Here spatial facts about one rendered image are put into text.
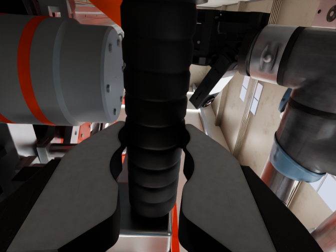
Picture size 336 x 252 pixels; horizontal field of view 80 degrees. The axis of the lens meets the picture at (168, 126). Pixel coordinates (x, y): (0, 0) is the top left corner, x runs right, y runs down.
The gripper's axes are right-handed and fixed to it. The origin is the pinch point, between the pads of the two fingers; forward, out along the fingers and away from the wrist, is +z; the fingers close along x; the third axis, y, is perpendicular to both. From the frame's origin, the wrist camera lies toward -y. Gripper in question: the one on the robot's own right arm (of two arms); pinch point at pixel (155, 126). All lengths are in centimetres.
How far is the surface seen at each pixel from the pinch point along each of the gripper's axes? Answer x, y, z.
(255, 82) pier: 344, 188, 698
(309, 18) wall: 349, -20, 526
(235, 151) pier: 340, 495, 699
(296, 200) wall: 340, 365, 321
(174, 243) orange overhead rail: 28, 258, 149
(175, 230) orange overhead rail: 30, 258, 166
